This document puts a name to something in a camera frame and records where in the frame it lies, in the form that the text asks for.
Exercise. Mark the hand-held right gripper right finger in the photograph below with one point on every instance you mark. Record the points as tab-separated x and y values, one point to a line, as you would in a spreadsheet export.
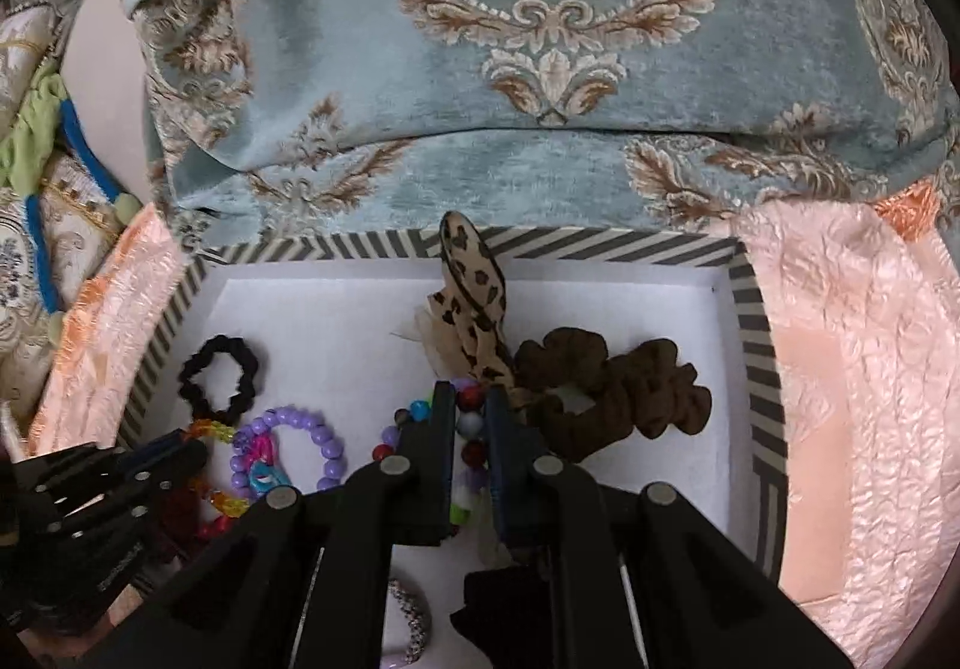
496	445

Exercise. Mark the cream embroidered cushion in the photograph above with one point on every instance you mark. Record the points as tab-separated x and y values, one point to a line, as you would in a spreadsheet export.
22	279

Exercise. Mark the red velvet scrunchie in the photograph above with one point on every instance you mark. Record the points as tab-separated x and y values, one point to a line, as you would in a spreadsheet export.
180	515

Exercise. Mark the silver rhinestone bangle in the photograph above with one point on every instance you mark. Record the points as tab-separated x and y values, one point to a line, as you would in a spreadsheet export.
418	620

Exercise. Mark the large black velvet scrunchie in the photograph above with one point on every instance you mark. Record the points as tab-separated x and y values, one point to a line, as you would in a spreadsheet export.
502	609

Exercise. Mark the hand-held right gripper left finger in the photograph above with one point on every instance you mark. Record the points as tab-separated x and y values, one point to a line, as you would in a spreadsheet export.
448	430

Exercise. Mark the striped box with white lining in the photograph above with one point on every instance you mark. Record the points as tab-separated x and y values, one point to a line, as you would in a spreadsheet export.
337	309

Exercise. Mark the brown scrunchie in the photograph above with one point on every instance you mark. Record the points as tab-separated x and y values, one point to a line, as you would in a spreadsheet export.
637	384

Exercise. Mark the pink quilted blanket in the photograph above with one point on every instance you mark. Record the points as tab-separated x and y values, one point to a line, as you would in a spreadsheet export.
862	376

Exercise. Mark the green cloth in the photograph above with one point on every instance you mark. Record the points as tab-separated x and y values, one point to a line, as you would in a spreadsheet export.
34	129

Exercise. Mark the plain cream cushion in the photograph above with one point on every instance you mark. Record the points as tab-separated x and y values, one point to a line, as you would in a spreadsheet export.
105	84

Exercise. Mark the small black scrunchie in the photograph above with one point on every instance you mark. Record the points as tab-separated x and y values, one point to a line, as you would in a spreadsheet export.
187	376

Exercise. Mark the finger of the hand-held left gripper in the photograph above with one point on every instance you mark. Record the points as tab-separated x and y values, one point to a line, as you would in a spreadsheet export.
180	455

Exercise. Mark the blue damask cushion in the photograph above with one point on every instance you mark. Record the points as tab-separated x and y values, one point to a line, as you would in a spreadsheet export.
450	39

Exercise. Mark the leopard print hair scrunchie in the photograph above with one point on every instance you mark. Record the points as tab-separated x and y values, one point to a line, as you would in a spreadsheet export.
469	279

